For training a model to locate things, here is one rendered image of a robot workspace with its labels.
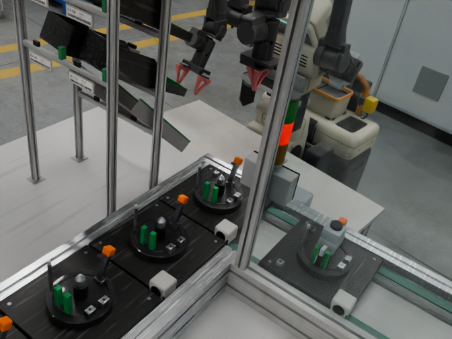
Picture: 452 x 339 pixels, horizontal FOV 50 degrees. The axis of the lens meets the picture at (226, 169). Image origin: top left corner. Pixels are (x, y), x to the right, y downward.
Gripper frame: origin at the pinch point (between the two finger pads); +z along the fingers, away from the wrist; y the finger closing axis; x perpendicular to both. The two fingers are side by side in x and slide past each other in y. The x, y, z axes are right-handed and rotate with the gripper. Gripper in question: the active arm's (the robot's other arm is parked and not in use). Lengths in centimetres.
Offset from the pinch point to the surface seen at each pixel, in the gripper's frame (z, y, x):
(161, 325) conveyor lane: 30, 22, -59
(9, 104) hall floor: 122, -227, 67
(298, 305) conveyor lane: 29, 41, -34
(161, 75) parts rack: -4.3, -13.8, -24.4
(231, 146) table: 37.0, -16.6, 23.1
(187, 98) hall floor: 118, -152, 177
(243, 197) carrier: 27.1, 10.4, -11.9
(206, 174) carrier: 27.1, -4.0, -11.2
